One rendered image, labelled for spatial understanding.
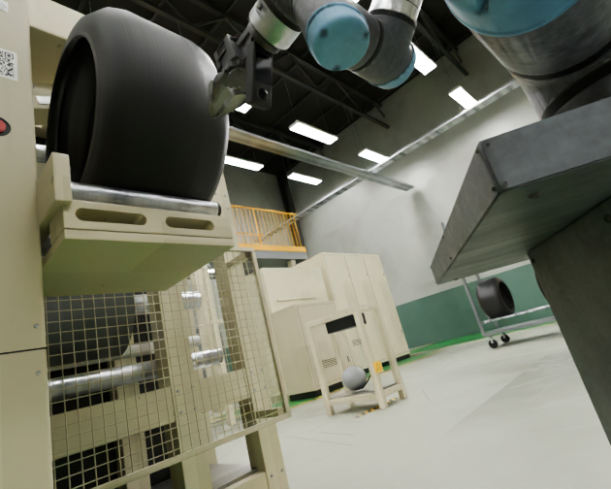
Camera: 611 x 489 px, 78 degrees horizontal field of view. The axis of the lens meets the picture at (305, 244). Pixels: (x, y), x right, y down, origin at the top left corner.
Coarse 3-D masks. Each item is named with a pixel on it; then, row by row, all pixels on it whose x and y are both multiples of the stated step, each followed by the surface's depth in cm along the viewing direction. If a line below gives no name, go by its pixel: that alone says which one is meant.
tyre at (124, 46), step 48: (96, 48) 82; (144, 48) 81; (192, 48) 94; (96, 96) 80; (144, 96) 78; (192, 96) 86; (48, 144) 108; (96, 144) 80; (144, 144) 80; (192, 144) 87; (192, 192) 92
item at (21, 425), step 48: (0, 96) 77; (0, 144) 73; (0, 192) 70; (0, 240) 67; (0, 288) 65; (0, 336) 62; (0, 384) 60; (0, 432) 58; (48, 432) 62; (0, 480) 56; (48, 480) 60
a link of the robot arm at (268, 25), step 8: (256, 8) 66; (264, 8) 65; (256, 16) 66; (264, 16) 66; (272, 16) 65; (256, 24) 67; (264, 24) 66; (272, 24) 66; (280, 24) 66; (264, 32) 67; (272, 32) 67; (280, 32) 67; (288, 32) 67; (296, 32) 68; (272, 40) 68; (280, 40) 68; (288, 40) 69; (280, 48) 70
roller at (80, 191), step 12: (72, 192) 72; (84, 192) 73; (96, 192) 75; (108, 192) 76; (120, 192) 78; (132, 192) 80; (144, 192) 83; (120, 204) 78; (132, 204) 80; (144, 204) 82; (156, 204) 84; (168, 204) 86; (180, 204) 88; (192, 204) 90; (204, 204) 92; (216, 204) 95
